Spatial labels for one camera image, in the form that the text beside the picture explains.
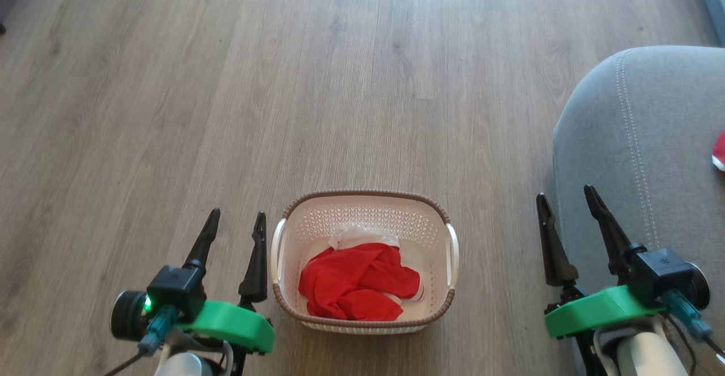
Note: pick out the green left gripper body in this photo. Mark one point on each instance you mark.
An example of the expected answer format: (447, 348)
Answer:
(232, 325)

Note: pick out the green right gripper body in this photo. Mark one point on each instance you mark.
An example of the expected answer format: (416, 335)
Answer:
(600, 311)

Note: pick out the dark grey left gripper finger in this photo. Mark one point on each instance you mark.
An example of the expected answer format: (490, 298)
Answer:
(204, 246)
(256, 274)

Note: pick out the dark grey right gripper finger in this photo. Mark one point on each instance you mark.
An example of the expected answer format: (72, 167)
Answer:
(554, 251)
(609, 231)

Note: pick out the grey fabric sofa with stitching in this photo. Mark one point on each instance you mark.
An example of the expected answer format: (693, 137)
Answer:
(651, 166)

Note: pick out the white laundry basket brown rim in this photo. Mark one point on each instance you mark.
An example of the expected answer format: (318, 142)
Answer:
(362, 209)

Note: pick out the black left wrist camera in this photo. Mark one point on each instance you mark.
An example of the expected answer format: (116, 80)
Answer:
(173, 291)

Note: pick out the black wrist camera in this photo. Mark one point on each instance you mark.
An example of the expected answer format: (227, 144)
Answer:
(665, 274)
(173, 291)

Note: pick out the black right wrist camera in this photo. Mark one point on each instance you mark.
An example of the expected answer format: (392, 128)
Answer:
(665, 274)

